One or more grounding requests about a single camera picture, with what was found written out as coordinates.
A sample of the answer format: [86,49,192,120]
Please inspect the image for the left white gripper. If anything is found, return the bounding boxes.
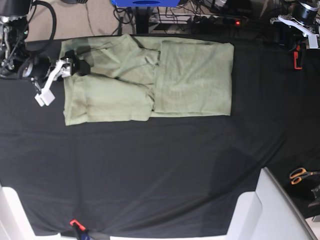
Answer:
[270,2,320,48]

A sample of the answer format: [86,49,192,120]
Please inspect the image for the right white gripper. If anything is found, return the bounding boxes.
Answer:
[18,49,92,108]

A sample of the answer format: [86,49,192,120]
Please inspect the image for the olive green T-shirt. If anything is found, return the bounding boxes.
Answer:
[60,34,235,126]

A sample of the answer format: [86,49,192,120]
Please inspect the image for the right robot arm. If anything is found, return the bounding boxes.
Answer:
[0,0,91,107]

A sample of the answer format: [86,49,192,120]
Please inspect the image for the orange black clamp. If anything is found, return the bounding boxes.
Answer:
[293,43,307,70]

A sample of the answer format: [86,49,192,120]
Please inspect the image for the blue plastic box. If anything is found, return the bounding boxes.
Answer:
[111,0,180,8]

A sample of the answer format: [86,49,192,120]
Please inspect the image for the black monitor stand pole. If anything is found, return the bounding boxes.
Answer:
[134,7,151,34]

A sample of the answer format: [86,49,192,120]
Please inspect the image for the power strip with red light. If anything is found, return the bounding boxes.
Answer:
[192,15,247,27]

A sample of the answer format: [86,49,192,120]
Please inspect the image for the black table cloth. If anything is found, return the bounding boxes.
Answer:
[0,39,320,238]

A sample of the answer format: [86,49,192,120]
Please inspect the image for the orange blue front clamp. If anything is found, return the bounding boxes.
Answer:
[69,219,92,240]

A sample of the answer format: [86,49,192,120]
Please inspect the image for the orange handled scissors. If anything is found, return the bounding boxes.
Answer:
[289,167,320,185]

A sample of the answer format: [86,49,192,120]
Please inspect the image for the white table frame left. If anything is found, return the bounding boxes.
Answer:
[0,186,35,240]

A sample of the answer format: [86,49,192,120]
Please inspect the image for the white table frame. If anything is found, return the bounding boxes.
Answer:
[225,167,317,240]
[0,186,35,240]

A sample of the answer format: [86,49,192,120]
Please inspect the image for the white table frame right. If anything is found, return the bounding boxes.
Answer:
[225,167,317,240]

